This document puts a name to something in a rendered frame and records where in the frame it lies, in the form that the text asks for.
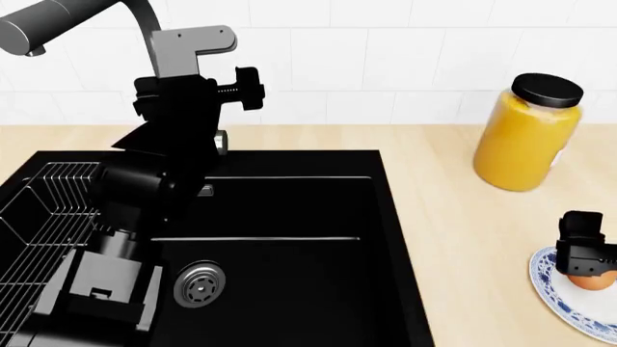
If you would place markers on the brown egg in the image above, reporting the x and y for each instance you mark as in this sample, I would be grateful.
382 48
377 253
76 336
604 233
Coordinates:
590 283

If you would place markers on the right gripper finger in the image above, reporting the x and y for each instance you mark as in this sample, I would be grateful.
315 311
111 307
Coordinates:
581 253

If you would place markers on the gray gripper camera bracket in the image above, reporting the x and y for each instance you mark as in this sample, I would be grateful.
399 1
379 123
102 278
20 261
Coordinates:
178 50

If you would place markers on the gray sink overflow cover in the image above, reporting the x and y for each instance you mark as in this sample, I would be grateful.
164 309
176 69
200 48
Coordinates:
207 189

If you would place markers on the round metal drain strainer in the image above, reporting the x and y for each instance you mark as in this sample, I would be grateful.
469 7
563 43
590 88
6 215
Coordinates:
199 283

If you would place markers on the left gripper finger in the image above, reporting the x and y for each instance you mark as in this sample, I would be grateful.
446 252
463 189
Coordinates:
250 88
145 95

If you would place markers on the black round jar lid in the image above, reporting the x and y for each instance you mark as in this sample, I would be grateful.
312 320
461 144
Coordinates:
547 89

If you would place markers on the dark gray sink faucet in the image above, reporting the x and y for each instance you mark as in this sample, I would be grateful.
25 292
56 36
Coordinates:
29 30

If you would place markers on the black kitchen sink basin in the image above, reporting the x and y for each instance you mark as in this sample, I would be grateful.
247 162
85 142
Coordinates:
299 274

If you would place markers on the blue and white porcelain plate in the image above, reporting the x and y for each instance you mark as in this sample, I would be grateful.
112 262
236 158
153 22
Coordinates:
578 307

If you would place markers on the glass jar with yellow contents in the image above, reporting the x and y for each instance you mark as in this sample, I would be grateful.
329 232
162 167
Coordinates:
523 144

